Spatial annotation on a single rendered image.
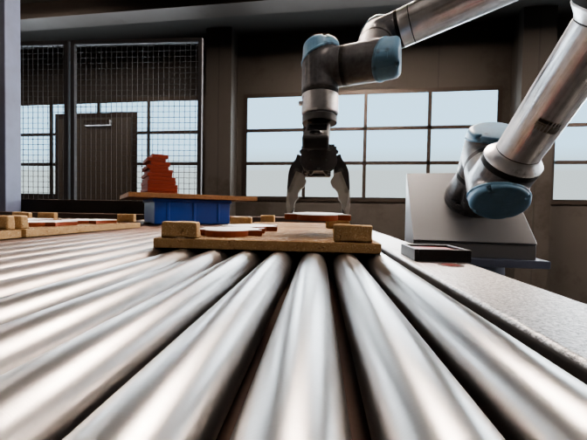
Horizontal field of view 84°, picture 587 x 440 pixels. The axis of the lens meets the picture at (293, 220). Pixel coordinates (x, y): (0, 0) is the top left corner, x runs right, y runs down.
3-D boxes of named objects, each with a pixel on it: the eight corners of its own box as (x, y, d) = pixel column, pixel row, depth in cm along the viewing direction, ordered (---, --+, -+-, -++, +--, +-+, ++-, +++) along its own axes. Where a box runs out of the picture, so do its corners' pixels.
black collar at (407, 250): (449, 255, 52) (449, 244, 52) (471, 262, 45) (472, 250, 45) (400, 253, 53) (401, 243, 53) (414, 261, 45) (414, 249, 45)
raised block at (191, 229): (201, 237, 52) (202, 221, 52) (196, 238, 50) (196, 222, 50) (165, 237, 53) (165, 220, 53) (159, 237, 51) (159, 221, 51)
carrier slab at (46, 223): (140, 227, 105) (141, 214, 105) (26, 237, 64) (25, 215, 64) (38, 224, 108) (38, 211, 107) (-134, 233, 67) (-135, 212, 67)
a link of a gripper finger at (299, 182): (292, 218, 70) (312, 180, 70) (289, 218, 64) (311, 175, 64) (279, 212, 70) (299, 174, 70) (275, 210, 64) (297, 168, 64)
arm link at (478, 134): (503, 159, 90) (520, 113, 80) (511, 191, 81) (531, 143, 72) (455, 158, 93) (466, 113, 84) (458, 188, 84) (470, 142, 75)
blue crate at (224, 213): (210, 221, 166) (210, 202, 165) (231, 223, 139) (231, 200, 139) (142, 221, 150) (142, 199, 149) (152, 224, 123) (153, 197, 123)
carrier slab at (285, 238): (353, 234, 89) (353, 229, 89) (381, 254, 48) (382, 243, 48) (227, 231, 92) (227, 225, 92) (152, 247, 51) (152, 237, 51)
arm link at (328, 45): (338, 26, 61) (295, 35, 64) (337, 85, 61) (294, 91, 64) (347, 48, 69) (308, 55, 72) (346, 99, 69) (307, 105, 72)
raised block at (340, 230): (371, 242, 50) (371, 223, 50) (373, 243, 48) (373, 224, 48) (332, 241, 50) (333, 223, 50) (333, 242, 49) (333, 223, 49)
